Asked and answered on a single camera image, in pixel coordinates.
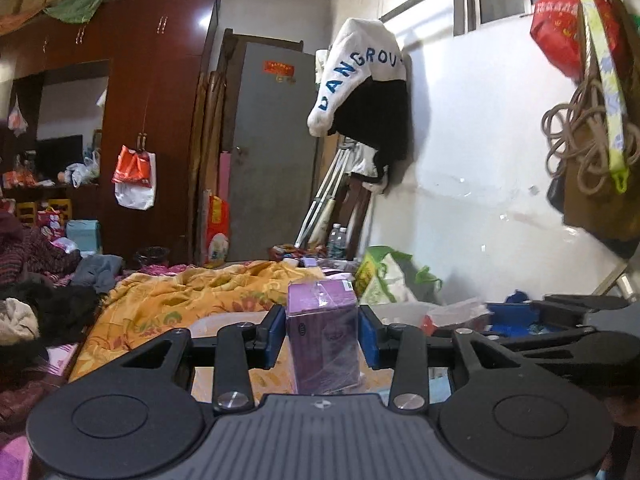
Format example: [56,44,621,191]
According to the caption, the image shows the purple cardboard box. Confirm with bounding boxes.
[286,280,360,396]

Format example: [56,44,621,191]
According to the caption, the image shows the blue shopping bag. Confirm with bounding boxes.
[486,290,541,337]

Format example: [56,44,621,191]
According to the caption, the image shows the green and white tote bag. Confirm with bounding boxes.
[354,246,442,306]

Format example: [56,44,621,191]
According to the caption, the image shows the white plastic laundry basket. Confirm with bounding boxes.
[188,299,494,340]

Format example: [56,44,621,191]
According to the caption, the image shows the yellow floral blanket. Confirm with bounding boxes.
[69,259,327,401]

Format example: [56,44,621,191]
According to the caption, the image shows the metal crutches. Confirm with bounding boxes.
[294,139,357,248]

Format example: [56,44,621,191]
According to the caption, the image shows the grey metal door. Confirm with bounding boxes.
[228,42,317,261]

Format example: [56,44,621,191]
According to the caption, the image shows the red and white plastic bag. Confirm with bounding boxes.
[112,145,156,210]

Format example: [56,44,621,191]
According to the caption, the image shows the pile of dark clothes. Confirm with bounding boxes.
[1,211,100,426]

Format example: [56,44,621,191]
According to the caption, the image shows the white hoodie with blue letters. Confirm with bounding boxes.
[307,18,407,138]

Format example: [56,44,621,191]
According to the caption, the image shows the black television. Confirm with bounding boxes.
[35,136,84,181]

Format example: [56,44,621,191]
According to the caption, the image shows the red hanging plastic bag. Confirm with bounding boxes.
[529,0,628,81]

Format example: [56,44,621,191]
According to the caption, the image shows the dark red wooden wardrobe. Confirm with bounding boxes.
[1,0,218,263]

